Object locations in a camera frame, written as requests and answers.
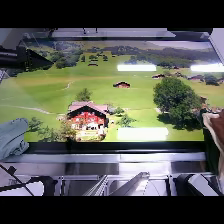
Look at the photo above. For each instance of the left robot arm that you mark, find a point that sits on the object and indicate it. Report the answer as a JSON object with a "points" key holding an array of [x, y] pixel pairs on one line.
{"points": [[40, 185]]}

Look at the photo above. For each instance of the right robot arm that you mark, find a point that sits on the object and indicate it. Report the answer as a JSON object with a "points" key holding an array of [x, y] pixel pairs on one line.
{"points": [[196, 185]]}

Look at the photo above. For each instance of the cream garment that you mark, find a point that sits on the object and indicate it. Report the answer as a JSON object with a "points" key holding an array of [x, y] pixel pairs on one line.
{"points": [[211, 124]]}

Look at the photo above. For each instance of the grey-green garment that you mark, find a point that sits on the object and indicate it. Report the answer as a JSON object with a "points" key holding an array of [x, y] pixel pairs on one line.
{"points": [[12, 137]]}

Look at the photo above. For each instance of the brown garment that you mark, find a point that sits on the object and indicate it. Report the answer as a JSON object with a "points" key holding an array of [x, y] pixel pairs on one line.
{"points": [[219, 128]]}

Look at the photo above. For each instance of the silver frame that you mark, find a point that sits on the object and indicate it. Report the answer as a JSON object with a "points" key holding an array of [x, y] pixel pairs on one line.
{"points": [[110, 166]]}

